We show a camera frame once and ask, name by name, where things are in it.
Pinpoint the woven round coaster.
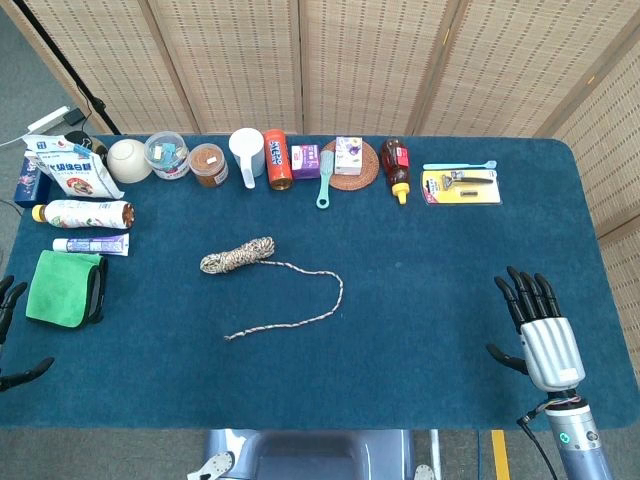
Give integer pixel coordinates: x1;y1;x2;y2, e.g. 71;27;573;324
320;139;381;192

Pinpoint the black grey folded cloth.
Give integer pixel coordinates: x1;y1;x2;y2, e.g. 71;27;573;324
84;254;109;324

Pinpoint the mint green brush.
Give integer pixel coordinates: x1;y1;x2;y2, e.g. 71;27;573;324
315;149;335;210

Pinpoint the blue-grey robot torso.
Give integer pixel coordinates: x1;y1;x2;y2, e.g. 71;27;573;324
187;428;436;480

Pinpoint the light blue toothbrush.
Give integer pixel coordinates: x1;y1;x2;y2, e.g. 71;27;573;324
422;159;498;171

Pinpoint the white purple toothpaste tube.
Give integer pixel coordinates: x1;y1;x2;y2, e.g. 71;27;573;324
52;233;131;257

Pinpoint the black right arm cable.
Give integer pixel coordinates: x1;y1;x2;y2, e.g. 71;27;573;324
517;404;559;480

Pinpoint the brown spice jar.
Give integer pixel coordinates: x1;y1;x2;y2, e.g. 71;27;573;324
188;143;230;189

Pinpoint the white blue packet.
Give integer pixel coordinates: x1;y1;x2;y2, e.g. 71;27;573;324
22;133;84;161

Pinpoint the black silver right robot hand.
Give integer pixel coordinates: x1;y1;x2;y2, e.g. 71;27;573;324
486;266;586;393

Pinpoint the black tripod stand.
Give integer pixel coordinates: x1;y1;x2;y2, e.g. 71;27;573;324
12;0;122;136

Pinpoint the dark blue box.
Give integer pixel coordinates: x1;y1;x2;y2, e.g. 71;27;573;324
13;157;51;209

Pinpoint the black round object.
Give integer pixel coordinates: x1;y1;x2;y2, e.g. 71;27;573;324
64;130;109;156

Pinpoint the blue table cloth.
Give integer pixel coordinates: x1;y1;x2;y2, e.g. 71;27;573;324
0;133;640;431

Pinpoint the white label bottle yellow cap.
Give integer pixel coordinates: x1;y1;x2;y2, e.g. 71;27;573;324
31;199;136;230

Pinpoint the razor in yellow package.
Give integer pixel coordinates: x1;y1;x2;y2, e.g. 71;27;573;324
421;168;503;206

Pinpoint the clear jar of clips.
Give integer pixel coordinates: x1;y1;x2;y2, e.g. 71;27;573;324
143;130;191;180

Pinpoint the small white purple box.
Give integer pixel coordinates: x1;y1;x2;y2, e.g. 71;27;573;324
333;136;364;176

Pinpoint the beige speckled braided rope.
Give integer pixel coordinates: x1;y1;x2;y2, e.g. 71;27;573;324
199;236;345;342

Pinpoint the cream bowl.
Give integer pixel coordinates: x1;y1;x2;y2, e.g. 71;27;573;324
106;138;153;185

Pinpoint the white power strip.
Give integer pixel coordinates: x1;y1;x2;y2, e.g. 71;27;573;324
27;105;71;134

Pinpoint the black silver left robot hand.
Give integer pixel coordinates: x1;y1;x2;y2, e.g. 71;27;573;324
0;274;55;392

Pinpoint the white measuring scoop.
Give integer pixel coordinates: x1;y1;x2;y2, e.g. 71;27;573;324
228;127;266;190

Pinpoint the honey bottle yellow cap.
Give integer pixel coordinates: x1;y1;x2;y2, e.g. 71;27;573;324
381;138;411;206

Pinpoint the orange can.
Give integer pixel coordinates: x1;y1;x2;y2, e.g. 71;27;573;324
263;129;295;192

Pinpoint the green microfiber cloth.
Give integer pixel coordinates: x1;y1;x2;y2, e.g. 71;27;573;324
25;249;104;330

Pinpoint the white printed snack bag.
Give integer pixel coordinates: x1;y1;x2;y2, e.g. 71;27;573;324
35;149;125;200

